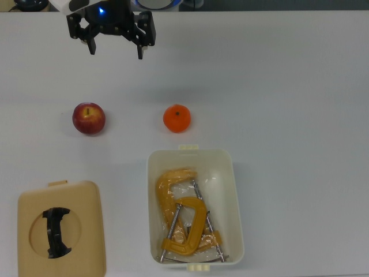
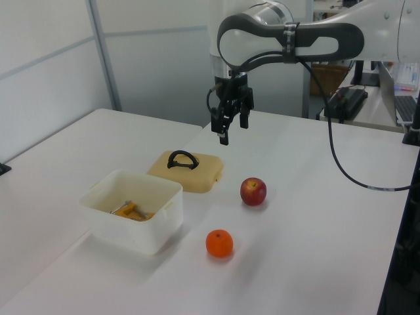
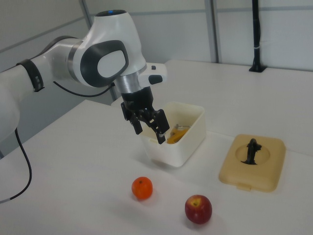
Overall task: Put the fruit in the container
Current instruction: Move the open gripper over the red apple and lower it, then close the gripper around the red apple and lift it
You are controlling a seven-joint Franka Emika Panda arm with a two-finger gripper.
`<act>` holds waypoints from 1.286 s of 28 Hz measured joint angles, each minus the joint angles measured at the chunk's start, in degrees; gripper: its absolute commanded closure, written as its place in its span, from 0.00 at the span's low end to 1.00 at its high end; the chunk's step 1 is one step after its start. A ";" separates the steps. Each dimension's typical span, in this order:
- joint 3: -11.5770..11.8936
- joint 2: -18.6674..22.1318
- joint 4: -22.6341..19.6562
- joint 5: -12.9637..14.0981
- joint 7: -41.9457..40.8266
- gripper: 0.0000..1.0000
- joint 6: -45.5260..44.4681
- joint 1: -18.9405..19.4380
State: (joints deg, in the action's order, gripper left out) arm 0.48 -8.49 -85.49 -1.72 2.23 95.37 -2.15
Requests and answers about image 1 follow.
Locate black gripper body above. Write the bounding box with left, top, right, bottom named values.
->
left=84, top=5, right=135, bottom=38

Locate red apple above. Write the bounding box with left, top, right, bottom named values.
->
left=71, top=102, right=106, bottom=135

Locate orange mandarin fruit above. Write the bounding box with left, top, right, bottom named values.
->
left=163, top=103, right=191, bottom=134

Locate white plastic container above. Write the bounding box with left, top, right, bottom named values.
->
left=146, top=144, right=245, bottom=272

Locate beige container lid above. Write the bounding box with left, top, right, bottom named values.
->
left=17, top=179, right=107, bottom=277

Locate blue and white round object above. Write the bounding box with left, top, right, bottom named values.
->
left=134, top=0, right=183, bottom=12

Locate black round object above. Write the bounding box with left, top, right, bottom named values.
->
left=13, top=0, right=48, bottom=12

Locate large orange C-clamp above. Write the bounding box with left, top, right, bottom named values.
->
left=156, top=168, right=230, bottom=262

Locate small orange C-clamp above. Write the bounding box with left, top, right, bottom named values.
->
left=157, top=197, right=208, bottom=263

